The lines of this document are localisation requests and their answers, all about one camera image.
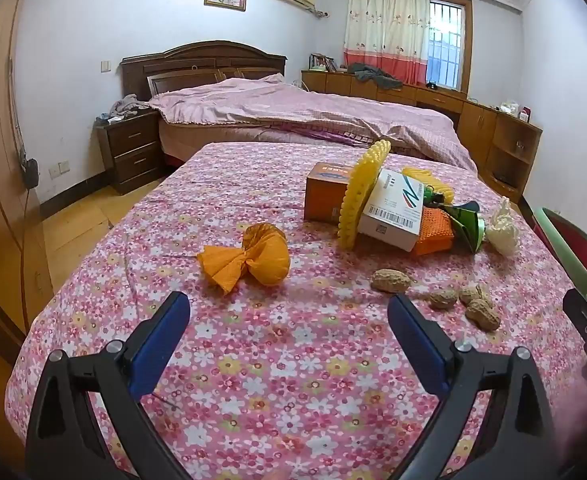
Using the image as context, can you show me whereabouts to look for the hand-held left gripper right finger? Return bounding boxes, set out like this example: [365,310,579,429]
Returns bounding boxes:
[387,293,561,480]

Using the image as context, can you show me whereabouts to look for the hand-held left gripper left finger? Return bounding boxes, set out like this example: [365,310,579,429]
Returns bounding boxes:
[26,291,192,480]

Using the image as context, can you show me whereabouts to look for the orange textured glove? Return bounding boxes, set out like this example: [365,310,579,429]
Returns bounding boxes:
[412,207,457,259]

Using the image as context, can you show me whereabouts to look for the peanut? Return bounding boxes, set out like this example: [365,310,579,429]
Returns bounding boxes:
[465,299,502,332]
[428,289,458,310]
[459,284,494,306]
[371,269,411,294]

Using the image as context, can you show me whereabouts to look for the pink floral cloth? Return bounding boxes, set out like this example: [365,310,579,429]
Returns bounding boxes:
[4,141,587,480]

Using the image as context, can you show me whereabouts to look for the white medicine box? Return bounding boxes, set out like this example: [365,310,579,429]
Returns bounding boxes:
[357,169,427,252]

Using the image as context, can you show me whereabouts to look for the green paper wrapper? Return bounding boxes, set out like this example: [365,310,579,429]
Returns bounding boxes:
[443,201,487,254]

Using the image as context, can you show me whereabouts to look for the orange crepe paper wrap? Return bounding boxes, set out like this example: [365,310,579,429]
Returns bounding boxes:
[196,223,291,295]

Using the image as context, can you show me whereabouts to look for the yellow round plastic brush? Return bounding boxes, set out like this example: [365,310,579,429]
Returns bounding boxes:
[337,139,392,251]

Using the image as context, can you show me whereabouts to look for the orange cardboard box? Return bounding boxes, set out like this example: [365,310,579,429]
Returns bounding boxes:
[304,162,360,224]

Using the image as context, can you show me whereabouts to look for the dark wooden nightstand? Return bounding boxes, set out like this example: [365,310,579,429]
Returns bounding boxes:
[96,109,165,196]

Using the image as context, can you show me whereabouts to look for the long wooden cabinet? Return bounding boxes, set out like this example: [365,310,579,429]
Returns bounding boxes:
[301,69,543,204]

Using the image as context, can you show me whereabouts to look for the black hanging pouch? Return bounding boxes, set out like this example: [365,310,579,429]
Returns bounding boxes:
[20,158,40,190]

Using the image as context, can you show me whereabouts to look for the pale crumpled cloth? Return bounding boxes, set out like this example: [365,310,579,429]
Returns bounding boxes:
[106,94,152,120]

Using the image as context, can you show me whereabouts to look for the pink checked quilt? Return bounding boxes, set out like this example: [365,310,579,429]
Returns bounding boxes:
[147,73,479,171]

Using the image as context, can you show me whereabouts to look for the grey crumpled clothes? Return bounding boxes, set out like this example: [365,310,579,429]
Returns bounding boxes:
[347,62,403,92]

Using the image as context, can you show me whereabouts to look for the dark wooden bed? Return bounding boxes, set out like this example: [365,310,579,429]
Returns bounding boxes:
[120,40,479,172]

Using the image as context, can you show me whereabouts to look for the row of books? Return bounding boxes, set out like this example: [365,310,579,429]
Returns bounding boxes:
[309,53,338,73]

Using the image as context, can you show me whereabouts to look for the barred window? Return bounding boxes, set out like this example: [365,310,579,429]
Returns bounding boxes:
[426,0,473,93]

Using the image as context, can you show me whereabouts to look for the floral curtain with red hem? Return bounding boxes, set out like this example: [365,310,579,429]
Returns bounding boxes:
[343,0,430,86]

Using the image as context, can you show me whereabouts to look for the yellow brush with wooden handle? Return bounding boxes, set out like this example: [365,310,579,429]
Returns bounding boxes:
[402,166,455,206]

